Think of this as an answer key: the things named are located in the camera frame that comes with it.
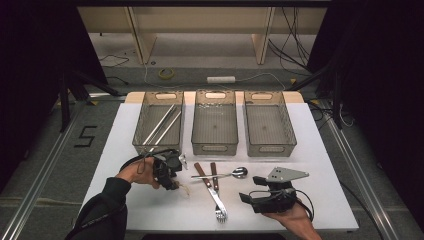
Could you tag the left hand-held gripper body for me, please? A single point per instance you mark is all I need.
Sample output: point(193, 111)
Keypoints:
point(168, 165)

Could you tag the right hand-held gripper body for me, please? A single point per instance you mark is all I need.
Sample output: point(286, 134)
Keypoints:
point(286, 174)

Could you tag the metal spoon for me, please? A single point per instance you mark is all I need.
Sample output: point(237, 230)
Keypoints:
point(240, 172)

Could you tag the smoky clear plastic bin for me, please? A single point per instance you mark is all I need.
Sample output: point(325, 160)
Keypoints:
point(160, 125)
point(268, 125)
point(215, 123)

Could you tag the white chopstick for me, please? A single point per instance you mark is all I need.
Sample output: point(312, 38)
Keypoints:
point(172, 123)
point(160, 123)

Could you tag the person's left hand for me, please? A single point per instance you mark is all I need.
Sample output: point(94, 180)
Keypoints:
point(140, 171)

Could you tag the person's right hand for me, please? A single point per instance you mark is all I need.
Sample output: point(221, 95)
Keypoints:
point(293, 218)

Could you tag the white table cover sheet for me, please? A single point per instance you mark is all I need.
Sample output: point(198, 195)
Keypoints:
point(316, 150)

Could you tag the black metal stand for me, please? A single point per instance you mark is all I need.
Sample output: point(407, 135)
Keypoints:
point(337, 100)
point(65, 100)

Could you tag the yellow tape roll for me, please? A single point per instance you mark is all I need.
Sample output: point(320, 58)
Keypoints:
point(166, 73)

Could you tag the white power strip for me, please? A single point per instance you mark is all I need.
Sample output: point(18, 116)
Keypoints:
point(220, 79)

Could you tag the black curtain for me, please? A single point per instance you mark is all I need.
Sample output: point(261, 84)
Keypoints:
point(33, 66)
point(383, 83)

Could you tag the light wooden shelf unit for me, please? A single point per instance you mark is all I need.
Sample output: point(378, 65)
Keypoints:
point(200, 20)

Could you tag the aluminium floor rail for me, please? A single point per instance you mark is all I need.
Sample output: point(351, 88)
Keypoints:
point(33, 196)
point(363, 186)

